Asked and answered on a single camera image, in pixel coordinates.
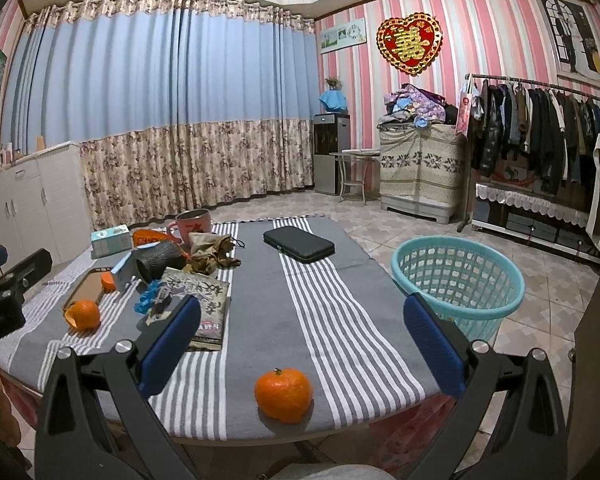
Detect light blue tissue box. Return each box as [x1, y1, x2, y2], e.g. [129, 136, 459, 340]
[91, 224, 132, 259]

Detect blue floral curtain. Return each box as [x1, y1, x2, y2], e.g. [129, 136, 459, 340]
[1, 0, 318, 228]

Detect black zip case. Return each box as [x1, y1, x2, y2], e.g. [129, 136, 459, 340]
[263, 226, 335, 263]

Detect grey striped tablecloth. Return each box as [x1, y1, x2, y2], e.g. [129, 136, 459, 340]
[0, 213, 444, 443]

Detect black textured pouch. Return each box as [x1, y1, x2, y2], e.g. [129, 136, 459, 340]
[135, 240, 187, 284]

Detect low shelf with lace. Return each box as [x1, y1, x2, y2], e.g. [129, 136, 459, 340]
[471, 182, 600, 266]

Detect beige cloth pouch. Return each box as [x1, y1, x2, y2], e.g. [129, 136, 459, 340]
[188, 232, 235, 255]

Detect printed snack bag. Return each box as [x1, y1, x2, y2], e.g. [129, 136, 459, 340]
[161, 268, 230, 351]

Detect pile of clothes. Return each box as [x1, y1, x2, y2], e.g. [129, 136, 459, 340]
[377, 84, 458, 129]

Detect small landscape wall poster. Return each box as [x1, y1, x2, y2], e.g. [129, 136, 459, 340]
[320, 18, 367, 54]

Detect cloth covered storage cabinet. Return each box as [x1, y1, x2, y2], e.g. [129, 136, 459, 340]
[378, 124, 465, 224]

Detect blue bag on dispenser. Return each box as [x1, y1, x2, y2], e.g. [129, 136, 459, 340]
[320, 89, 348, 114]

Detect framed wall picture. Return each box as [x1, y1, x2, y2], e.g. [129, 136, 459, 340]
[538, 0, 600, 89]

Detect white cabinet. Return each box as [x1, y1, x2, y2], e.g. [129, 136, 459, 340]
[0, 142, 92, 274]

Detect orange peel piece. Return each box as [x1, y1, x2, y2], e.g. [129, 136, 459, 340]
[64, 300, 100, 332]

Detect whole orange mandarin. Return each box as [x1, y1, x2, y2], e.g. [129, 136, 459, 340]
[253, 368, 313, 424]

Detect blue plastic wrapper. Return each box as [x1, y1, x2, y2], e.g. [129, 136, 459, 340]
[133, 281, 163, 315]

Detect brown stockings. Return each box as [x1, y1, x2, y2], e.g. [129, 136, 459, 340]
[184, 244, 242, 275]

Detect light blue small box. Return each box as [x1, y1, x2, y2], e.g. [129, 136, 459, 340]
[111, 249, 137, 292]

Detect pink metal mug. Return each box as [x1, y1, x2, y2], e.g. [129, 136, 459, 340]
[166, 209, 212, 245]

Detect clothes rack with garments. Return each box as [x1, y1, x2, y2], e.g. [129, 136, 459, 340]
[456, 73, 600, 229]

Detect small metal stool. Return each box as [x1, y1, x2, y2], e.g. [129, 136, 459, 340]
[330, 148, 380, 204]

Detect black water dispenser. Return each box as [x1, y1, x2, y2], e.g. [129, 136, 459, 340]
[312, 113, 351, 195]

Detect orange snack wrapper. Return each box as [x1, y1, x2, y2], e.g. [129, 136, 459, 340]
[132, 229, 181, 247]

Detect brown wooden tray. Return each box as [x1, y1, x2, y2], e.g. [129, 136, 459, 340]
[62, 266, 116, 311]

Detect red heart wall decoration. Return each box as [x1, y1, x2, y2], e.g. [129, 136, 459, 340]
[376, 12, 443, 77]

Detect teal plastic laundry basket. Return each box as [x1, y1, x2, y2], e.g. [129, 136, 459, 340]
[391, 235, 526, 344]

